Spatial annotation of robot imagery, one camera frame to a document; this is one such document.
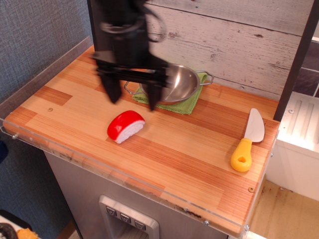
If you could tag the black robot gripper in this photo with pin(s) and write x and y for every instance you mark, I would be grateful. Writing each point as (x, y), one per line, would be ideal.
(130, 59)

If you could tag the red white toy sushi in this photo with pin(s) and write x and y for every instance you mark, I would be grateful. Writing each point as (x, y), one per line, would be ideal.
(125, 125)

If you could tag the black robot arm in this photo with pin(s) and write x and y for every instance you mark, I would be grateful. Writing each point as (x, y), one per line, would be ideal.
(121, 12)

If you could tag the small steel pot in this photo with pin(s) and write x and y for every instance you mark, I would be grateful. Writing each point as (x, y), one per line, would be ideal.
(183, 83)

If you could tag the green folded cloth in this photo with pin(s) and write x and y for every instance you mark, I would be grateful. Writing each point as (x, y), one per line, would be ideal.
(184, 108)

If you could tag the grey toy fridge cabinet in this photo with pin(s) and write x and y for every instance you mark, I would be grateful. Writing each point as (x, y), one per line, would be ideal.
(104, 207)

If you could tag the clear acrylic edge guard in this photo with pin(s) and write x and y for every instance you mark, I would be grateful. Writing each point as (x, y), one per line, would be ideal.
(232, 229)

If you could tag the white toy sink unit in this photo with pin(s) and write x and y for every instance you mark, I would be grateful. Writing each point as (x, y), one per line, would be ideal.
(294, 163)

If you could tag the dark left post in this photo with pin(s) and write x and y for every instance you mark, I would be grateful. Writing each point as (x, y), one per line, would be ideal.
(103, 46)

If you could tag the dark post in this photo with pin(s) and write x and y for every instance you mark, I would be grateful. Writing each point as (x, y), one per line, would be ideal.
(103, 46)
(298, 60)

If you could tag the yellow handled toy knife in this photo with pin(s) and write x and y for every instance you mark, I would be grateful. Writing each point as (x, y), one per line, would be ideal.
(241, 159)

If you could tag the dark right post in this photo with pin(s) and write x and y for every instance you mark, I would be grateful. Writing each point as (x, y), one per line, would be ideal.
(298, 60)

